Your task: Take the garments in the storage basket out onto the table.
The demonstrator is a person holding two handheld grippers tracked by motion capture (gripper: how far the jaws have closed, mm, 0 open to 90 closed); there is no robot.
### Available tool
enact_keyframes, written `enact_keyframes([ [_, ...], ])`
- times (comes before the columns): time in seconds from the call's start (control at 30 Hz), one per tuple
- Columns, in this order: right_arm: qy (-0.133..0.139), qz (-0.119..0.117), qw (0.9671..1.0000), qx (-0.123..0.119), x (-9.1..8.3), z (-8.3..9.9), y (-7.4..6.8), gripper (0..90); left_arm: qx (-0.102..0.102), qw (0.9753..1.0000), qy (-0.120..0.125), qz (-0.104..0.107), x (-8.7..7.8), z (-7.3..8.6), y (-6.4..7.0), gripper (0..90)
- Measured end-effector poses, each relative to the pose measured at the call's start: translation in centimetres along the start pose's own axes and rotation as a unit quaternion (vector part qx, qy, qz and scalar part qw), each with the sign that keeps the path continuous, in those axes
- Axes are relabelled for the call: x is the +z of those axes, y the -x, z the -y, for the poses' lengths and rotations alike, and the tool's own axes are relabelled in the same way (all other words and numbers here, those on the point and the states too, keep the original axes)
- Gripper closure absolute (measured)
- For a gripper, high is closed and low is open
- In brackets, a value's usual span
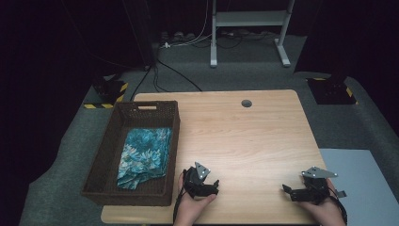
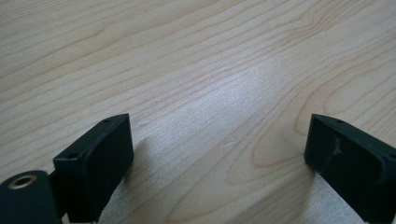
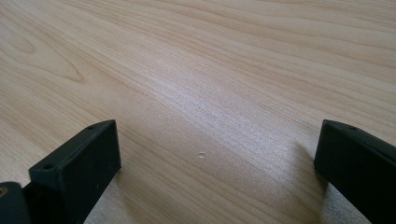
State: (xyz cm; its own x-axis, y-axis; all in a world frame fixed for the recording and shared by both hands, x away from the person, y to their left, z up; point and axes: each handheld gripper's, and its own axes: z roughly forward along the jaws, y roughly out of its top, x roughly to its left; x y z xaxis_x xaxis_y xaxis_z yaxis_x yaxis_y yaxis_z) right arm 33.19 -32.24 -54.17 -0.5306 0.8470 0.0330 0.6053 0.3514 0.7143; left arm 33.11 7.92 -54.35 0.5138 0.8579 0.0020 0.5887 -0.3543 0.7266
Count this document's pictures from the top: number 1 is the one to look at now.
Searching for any right hand-held gripper cable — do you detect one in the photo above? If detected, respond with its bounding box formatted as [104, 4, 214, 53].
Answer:
[328, 193, 348, 225]

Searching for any left hand-held gripper cable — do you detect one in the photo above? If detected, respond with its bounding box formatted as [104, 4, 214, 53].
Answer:
[172, 187, 186, 224]

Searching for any person's left hand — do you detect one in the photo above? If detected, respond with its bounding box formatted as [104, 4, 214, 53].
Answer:
[173, 171, 218, 226]

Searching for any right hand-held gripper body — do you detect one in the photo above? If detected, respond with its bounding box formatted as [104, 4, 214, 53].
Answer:
[300, 166, 339, 205]

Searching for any teal floral shirt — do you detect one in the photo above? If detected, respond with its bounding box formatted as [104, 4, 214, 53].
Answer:
[116, 126, 173, 190]

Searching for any black cable tangle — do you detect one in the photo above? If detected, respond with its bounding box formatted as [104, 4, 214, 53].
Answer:
[215, 29, 271, 50]

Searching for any white metal stand frame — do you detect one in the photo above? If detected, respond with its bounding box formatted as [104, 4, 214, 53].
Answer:
[210, 0, 295, 69]

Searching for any black base with yellow stripes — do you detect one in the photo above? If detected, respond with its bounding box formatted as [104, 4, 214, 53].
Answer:
[83, 74, 130, 110]

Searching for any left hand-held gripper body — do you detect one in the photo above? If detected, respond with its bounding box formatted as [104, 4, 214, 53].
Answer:
[183, 161, 220, 199]

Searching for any black floor cable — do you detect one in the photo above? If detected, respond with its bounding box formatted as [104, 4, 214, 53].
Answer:
[130, 64, 153, 102]
[156, 58, 203, 92]

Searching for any hand-held gripper cable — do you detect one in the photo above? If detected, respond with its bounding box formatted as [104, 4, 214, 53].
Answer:
[328, 193, 348, 225]
[172, 187, 186, 224]

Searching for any grey floor carpet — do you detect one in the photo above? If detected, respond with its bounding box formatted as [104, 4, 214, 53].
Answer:
[12, 32, 399, 226]

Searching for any black stand base plate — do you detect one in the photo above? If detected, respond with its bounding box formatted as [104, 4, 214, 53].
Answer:
[306, 73, 359, 105]

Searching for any brown wicker basket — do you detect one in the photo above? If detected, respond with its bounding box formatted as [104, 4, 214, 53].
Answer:
[80, 100, 182, 207]

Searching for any light grey board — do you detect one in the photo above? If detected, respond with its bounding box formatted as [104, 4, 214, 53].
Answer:
[319, 148, 399, 226]

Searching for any person's right hand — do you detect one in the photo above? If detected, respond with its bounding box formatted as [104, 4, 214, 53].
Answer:
[296, 178, 346, 226]

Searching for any dark power strip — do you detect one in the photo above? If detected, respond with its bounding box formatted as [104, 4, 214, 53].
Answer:
[159, 30, 197, 43]

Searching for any white cable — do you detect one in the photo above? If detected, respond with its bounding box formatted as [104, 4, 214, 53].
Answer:
[159, 0, 215, 49]

